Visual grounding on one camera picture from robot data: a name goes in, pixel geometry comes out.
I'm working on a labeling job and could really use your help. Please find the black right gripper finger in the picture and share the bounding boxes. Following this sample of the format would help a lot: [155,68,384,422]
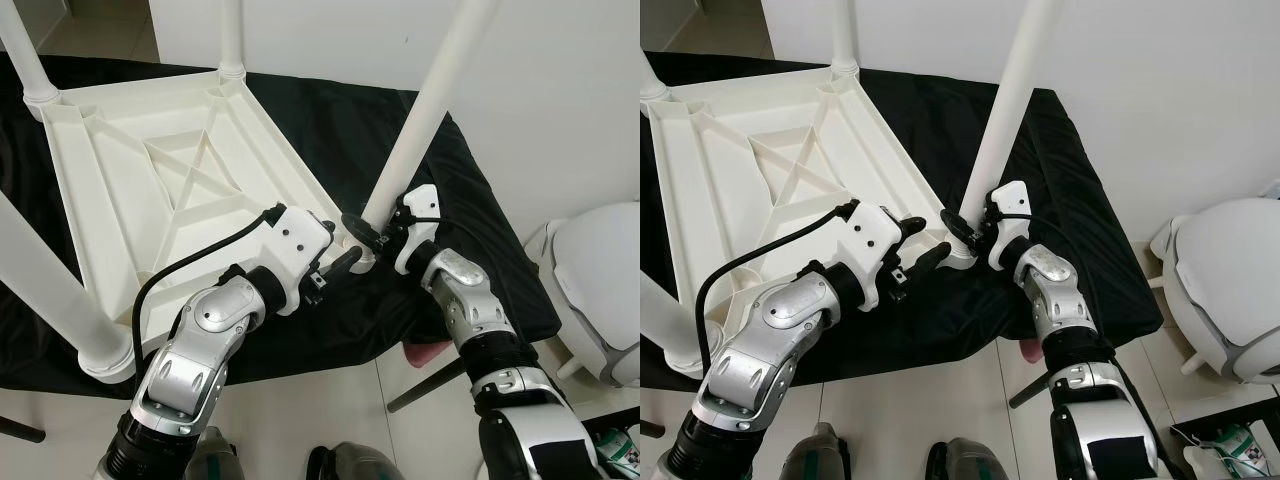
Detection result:
[342,212,386,251]
[940,207,979,246]

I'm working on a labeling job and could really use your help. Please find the white plastic children table top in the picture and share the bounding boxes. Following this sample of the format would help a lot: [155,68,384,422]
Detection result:
[28,72,376,386]
[640,68,976,376]

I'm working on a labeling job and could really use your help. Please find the grey robot right foot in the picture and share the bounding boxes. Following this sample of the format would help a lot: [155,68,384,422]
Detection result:
[925,438,1011,480]
[305,443,401,480]

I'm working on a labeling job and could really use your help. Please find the grey robot foot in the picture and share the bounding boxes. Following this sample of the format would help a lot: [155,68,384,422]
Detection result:
[185,428,241,480]
[780,422,851,480]
[925,438,1011,480]
[305,443,401,480]

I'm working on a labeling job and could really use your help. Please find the grey robot left foot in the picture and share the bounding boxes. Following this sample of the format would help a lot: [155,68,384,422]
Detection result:
[780,422,851,480]
[185,428,241,480]

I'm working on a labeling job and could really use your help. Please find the white rounded plastic object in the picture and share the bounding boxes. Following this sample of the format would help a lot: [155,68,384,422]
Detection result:
[1150,197,1280,386]
[522,200,641,389]

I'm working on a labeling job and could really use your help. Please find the black flat floor object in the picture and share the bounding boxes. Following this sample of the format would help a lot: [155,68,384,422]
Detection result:
[575,405,641,480]
[1170,405,1280,480]

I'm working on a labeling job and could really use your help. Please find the white green printed object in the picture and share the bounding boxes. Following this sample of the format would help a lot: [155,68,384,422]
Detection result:
[590,428,641,479]
[1185,425,1280,480]

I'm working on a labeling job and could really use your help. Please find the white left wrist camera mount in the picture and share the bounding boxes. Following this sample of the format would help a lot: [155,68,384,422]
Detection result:
[848,202,921,306]
[262,205,336,316]

